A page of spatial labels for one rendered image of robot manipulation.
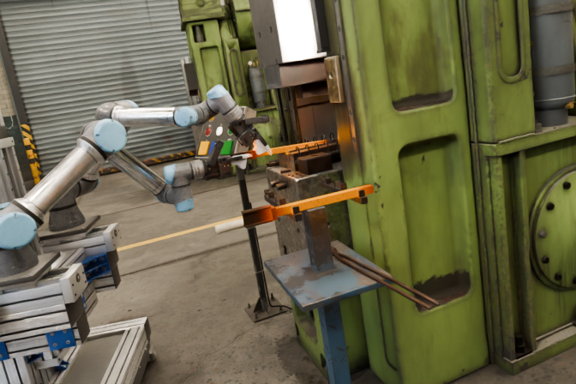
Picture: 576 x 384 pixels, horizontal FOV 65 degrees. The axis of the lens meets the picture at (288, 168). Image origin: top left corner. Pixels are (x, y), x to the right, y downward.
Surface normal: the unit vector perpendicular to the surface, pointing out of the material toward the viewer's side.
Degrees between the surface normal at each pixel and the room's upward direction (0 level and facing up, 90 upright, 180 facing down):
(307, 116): 90
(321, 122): 90
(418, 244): 90
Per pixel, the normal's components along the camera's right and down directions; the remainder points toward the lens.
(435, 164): 0.36, 0.12
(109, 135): 0.74, -0.06
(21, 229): 0.60, 0.13
